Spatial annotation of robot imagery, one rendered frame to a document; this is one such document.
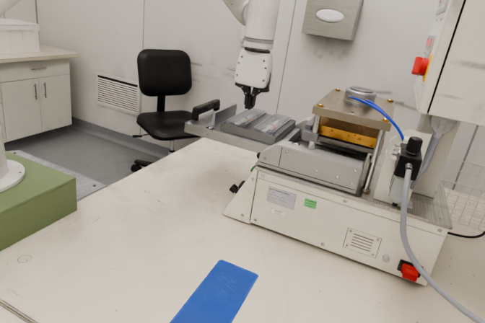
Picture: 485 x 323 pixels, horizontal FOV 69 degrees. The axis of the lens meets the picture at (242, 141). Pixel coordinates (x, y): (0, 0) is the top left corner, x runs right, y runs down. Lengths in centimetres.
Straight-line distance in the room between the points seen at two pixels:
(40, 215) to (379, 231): 80
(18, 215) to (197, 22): 210
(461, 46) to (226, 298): 67
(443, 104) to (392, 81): 156
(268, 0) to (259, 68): 18
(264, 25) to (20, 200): 72
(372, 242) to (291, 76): 170
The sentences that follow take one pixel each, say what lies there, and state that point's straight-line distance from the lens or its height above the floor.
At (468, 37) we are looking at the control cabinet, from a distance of 81.
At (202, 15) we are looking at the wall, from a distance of 274.
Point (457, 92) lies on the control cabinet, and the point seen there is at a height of 121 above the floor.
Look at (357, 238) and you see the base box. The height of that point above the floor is 82.
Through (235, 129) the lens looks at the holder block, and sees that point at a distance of 99.
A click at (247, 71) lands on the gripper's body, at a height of 114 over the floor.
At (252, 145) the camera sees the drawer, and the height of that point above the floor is 96.
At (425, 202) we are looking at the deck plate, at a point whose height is 93.
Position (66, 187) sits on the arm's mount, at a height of 83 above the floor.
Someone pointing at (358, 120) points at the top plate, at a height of 110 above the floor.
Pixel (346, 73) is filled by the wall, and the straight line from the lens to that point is 239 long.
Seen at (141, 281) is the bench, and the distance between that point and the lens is 82.
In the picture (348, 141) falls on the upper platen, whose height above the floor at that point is 103.
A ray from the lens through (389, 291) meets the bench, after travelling 94.
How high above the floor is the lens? 131
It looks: 21 degrees down
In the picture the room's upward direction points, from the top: 8 degrees clockwise
